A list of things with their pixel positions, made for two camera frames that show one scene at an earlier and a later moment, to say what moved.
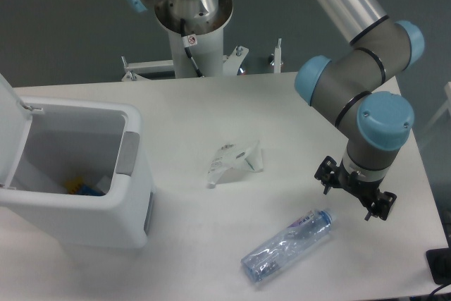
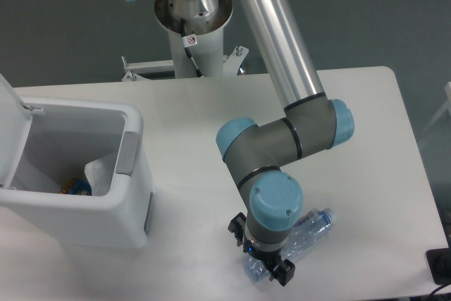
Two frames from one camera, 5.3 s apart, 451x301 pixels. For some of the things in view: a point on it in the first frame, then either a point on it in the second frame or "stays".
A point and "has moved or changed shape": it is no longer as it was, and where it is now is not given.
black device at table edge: [439, 263] stays
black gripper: [366, 189] -> [270, 258]
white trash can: [106, 144] stays
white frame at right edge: [446, 106] stays
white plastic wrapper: [230, 156] has moved or changed shape
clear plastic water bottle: [285, 245] stays
